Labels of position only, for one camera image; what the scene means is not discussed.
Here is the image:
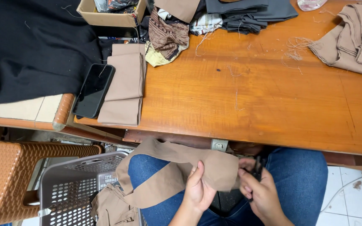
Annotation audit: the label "tan fabric strip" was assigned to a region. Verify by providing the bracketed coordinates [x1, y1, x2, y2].
[115, 137, 240, 209]

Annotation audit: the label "folded tan fabric stack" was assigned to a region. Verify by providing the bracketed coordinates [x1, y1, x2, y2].
[97, 43, 147, 127]

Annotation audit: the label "cardboard box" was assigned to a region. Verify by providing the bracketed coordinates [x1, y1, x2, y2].
[76, 0, 147, 28]

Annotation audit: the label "black thread snips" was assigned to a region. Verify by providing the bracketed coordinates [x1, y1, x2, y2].
[248, 156, 264, 203]

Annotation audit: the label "white striped fabric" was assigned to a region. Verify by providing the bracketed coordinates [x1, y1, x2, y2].
[190, 13, 223, 36]

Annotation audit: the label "grey plastic laundry basket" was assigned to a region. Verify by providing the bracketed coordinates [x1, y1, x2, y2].
[38, 151, 144, 226]

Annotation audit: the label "white power socket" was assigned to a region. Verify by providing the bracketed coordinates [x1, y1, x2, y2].
[211, 139, 229, 152]

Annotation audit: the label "person's blue jeans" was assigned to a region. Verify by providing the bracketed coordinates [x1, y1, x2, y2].
[128, 147, 329, 226]

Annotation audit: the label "person's left hand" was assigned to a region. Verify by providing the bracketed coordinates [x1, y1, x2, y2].
[182, 161, 217, 213]

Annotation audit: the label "black smartphone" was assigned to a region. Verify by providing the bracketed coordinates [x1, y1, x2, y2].
[72, 63, 116, 119]

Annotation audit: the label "large black fabric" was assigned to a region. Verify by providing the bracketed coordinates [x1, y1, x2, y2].
[0, 0, 119, 105]

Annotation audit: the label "loose thread clump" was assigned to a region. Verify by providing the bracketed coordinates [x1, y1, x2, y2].
[281, 37, 315, 74]

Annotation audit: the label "brown plastic rattan stool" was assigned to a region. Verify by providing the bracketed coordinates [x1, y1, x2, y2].
[0, 139, 102, 226]

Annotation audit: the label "tan garment in basket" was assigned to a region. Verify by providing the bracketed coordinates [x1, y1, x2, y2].
[90, 184, 141, 226]

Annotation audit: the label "brown patterned fabric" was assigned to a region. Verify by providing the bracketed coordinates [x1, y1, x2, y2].
[145, 7, 190, 68]

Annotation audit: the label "crumpled tan fabric pile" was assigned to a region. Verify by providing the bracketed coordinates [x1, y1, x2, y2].
[308, 1, 362, 78]

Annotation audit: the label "clear plastic bag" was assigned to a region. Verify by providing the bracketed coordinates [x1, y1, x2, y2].
[297, 0, 328, 12]

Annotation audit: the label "tan fabric piece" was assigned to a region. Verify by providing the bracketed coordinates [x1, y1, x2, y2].
[153, 0, 201, 24]

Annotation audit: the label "person's right hand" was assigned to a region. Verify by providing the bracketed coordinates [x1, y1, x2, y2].
[237, 158, 282, 218]

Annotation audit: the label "dark grey folded fabric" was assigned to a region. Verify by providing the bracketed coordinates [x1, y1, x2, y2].
[205, 0, 299, 35]

